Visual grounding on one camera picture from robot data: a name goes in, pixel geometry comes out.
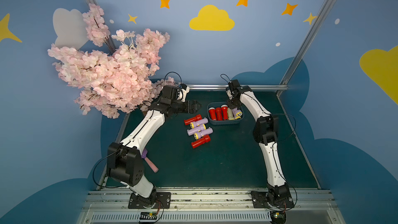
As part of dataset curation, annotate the red flashlight white head top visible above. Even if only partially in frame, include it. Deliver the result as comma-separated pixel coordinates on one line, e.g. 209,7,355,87
208,107,217,121

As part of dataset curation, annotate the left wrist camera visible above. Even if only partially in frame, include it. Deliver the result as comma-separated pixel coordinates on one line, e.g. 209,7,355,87
178,84,190,102

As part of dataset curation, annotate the purple flashlight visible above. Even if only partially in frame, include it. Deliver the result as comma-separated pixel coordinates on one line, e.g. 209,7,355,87
190,118,208,129
194,128,213,140
187,124,206,136
232,108,243,120

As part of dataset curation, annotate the purple pink spatula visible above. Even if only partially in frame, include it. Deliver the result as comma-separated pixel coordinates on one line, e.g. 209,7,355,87
141,149,159,173

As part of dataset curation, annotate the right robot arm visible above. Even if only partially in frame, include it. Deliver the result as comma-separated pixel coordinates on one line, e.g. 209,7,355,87
226,80,295,210

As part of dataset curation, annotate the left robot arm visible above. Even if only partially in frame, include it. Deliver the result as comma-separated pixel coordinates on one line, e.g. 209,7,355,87
106,84,201,205

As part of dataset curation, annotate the purple flashlight bottom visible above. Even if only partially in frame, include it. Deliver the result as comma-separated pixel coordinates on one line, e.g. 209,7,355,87
232,108,243,120

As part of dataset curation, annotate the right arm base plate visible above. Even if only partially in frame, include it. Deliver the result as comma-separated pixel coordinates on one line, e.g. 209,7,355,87
250,191,295,210

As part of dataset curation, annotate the pink cherry blossom tree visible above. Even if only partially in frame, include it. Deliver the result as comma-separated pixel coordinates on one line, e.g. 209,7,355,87
48,4,179,119

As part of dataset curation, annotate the cream yellow flashlight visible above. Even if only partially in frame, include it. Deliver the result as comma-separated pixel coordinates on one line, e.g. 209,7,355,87
227,108,235,120

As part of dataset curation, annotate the large red flashlight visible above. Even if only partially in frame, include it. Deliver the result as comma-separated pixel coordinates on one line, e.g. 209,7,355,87
215,107,223,121

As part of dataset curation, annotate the orange flashlight white head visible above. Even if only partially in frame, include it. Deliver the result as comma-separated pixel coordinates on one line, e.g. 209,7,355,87
221,104,229,120

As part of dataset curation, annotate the clear blue storage box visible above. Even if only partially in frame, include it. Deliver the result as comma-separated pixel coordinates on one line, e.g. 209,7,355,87
207,102,244,125

